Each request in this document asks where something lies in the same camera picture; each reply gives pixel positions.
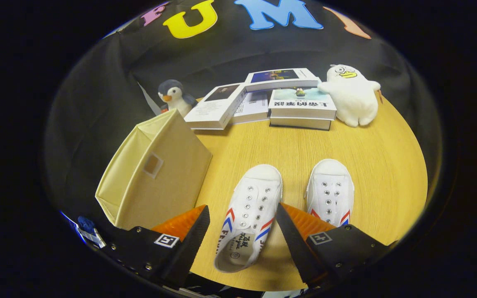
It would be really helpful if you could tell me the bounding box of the beige fabric storage box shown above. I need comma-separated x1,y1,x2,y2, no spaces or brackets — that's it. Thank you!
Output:
95,108,213,231

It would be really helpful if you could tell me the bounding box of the book with dark portrait cover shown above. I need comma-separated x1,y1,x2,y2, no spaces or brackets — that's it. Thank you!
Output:
184,83,248,130

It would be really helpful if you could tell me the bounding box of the grey penguin plush toy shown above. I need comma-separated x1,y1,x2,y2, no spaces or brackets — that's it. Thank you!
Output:
158,79,198,118

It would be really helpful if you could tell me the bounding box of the thick grey book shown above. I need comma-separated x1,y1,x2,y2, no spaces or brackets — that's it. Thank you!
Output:
269,116,332,131

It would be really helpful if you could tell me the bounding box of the blue and white object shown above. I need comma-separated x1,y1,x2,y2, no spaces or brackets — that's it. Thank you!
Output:
75,215,106,249

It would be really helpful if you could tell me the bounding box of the book with blue picture cover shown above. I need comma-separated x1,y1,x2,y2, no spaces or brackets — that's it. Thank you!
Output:
245,68,321,92

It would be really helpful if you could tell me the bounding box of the book with teal cover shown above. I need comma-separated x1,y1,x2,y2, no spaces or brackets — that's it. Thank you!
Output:
268,87,337,121

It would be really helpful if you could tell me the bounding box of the white duck plush toy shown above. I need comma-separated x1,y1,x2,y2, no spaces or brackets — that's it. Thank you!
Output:
317,64,382,127

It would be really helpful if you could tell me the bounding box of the white canvas shoe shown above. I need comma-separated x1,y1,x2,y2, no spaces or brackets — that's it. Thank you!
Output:
214,164,283,274
305,159,355,228

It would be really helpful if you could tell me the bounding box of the white book with text cover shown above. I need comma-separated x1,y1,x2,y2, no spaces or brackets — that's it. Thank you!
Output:
231,91,270,125

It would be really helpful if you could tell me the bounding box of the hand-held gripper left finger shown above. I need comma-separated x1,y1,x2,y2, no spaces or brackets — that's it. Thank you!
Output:
105,204,211,290

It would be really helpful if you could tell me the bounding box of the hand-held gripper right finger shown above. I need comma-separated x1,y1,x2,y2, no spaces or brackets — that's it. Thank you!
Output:
276,202,390,286

